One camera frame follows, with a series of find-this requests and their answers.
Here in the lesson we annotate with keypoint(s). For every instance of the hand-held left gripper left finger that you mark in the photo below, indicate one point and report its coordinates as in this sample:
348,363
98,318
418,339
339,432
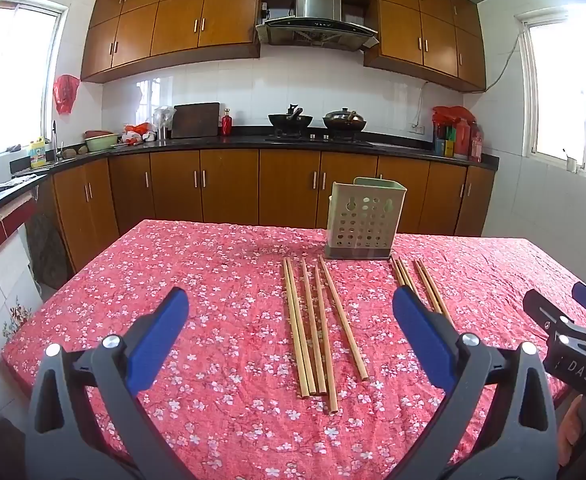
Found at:
158,330

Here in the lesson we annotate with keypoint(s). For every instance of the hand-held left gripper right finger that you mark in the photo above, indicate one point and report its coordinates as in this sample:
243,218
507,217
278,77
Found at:
418,325

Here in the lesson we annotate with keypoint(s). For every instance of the pale green perforated utensil holder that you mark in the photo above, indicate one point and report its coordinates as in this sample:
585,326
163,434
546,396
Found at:
363,220

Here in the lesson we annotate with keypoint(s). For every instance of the person's right hand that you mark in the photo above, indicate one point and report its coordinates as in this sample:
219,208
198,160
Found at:
575,430

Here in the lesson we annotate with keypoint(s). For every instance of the red floral tablecloth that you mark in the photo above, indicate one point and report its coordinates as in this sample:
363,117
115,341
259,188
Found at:
198,270

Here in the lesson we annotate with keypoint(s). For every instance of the small cup on sill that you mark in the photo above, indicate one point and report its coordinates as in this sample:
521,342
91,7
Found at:
571,165

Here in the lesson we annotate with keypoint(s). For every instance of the wooden base cabinets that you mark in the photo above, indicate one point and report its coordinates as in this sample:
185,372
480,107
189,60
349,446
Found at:
228,190

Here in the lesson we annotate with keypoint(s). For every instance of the dark red condiment bottle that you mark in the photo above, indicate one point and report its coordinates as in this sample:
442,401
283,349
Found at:
476,145

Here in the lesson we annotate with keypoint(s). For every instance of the colourful condiment box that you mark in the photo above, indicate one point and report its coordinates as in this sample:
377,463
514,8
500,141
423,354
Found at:
445,142

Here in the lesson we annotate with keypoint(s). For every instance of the large red condiment bottle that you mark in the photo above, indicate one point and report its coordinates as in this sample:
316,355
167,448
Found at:
462,140

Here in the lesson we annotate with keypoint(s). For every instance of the green basin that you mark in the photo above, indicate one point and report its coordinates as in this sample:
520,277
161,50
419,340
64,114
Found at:
100,142

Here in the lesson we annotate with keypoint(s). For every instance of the black kitchen countertop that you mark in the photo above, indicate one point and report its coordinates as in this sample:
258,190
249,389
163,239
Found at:
223,142

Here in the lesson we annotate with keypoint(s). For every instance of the red and white plastic bag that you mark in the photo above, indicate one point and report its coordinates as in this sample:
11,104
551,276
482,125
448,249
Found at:
138,132

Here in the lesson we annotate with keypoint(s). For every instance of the grey rag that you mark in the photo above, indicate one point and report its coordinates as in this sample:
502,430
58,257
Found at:
8,185

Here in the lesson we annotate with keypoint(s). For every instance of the clear plastic bag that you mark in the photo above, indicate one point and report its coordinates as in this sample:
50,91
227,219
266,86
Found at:
164,120

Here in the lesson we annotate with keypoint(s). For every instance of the window with cup on sill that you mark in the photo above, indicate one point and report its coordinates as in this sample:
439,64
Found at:
563,90

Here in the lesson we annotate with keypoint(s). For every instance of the yellow detergent bottle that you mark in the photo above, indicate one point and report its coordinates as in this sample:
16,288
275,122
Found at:
38,155

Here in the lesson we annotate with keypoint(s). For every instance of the black gas stove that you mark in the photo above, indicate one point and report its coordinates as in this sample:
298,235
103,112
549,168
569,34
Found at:
318,137

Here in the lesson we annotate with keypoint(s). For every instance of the dark wooden cutting board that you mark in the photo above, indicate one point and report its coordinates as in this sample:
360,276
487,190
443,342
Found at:
195,120

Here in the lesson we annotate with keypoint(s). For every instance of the red plastic bag over bottles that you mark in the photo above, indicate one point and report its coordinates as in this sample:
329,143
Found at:
453,112

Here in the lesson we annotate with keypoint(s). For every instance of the small red bottle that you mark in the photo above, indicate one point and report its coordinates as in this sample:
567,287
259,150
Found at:
227,125

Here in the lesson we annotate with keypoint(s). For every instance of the metal faucet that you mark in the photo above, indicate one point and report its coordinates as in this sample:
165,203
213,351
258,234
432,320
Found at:
54,140

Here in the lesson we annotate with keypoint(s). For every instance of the black wok with lid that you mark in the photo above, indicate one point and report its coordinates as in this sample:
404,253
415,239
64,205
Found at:
344,120

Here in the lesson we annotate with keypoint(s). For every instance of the hanging red plastic bag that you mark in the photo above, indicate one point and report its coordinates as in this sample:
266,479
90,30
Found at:
65,92

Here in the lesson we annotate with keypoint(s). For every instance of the window beside sink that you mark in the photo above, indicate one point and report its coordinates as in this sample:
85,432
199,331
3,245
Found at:
18,75

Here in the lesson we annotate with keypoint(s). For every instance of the steel range hood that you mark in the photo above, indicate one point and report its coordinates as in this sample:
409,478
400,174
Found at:
318,5

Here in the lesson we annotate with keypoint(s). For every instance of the white wall outlet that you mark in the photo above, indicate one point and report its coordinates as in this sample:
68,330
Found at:
417,128

